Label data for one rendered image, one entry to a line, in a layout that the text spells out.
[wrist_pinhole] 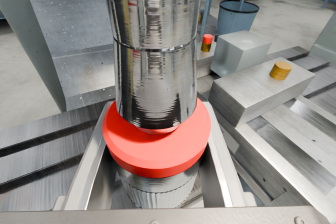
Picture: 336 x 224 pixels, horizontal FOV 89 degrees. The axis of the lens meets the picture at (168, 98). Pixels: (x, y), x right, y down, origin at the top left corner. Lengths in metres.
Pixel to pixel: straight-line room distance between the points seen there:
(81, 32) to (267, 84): 0.44
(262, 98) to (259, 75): 0.05
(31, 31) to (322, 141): 0.62
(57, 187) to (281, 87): 0.33
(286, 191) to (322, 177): 0.04
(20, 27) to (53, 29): 0.08
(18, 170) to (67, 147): 0.07
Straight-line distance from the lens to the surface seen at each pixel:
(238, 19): 2.35
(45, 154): 0.34
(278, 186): 0.26
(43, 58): 0.61
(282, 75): 0.28
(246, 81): 0.26
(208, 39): 0.30
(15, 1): 0.56
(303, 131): 0.29
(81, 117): 0.36
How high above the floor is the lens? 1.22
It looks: 43 degrees down
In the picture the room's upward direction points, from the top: 3 degrees clockwise
